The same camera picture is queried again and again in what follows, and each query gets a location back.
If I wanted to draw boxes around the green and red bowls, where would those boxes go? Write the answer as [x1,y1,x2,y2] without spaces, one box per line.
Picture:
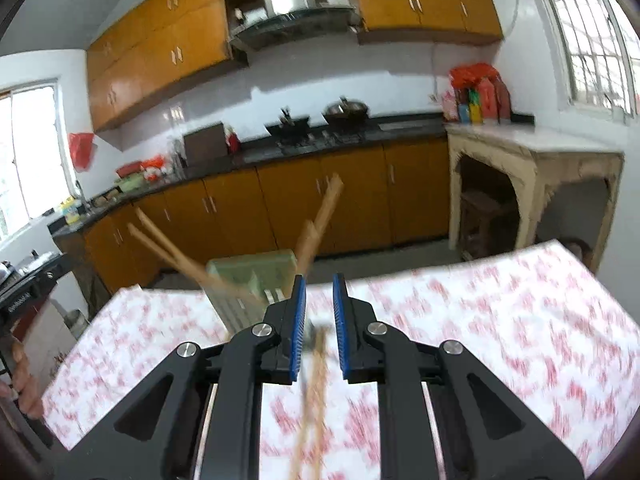
[115,154,168,193]

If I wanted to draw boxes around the dark wooden cutting board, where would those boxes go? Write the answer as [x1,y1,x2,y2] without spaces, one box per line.
[183,122,228,167]

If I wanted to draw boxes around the green perforated utensil holder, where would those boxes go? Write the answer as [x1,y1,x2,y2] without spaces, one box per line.
[204,250,296,336]

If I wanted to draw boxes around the red bottle on counter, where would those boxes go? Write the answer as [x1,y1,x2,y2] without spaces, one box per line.
[226,127,241,155]

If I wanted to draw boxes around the cream side table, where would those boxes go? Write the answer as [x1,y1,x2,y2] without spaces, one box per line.
[445,122,625,274]

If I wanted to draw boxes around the black wok with lid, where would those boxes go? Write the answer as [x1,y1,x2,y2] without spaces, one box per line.
[322,96,369,129]

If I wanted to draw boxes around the lower wooden kitchen cabinets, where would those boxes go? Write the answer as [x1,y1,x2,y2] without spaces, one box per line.
[52,127,449,301]

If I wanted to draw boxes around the black pan on stove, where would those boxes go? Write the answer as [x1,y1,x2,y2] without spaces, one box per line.
[265,107,310,143]

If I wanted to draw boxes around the steel range hood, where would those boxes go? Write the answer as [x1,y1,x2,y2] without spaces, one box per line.
[226,0,362,52]

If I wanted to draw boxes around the red bags and bottles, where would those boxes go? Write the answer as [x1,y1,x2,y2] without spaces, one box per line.
[440,63,512,125]

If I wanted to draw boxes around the upper wooden kitchen cabinets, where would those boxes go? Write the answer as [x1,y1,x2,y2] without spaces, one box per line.
[87,0,504,131]

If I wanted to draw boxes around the red plastic bag on wall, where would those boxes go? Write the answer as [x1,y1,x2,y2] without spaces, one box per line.
[68,132,94,171]

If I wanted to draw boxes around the left window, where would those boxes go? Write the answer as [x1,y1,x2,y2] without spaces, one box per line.
[0,81,70,242]

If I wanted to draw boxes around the wooden kitchen cabinets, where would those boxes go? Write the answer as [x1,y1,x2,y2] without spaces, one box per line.
[52,127,449,301]
[87,0,504,131]

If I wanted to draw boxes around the yellow detergent bottle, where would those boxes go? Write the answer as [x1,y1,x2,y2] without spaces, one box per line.
[61,196,81,226]

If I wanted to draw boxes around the left hand of person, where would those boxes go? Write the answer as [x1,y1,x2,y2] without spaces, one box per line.
[0,337,43,420]

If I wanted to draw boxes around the right window with bars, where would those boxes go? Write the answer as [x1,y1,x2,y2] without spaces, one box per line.
[546,0,639,122]

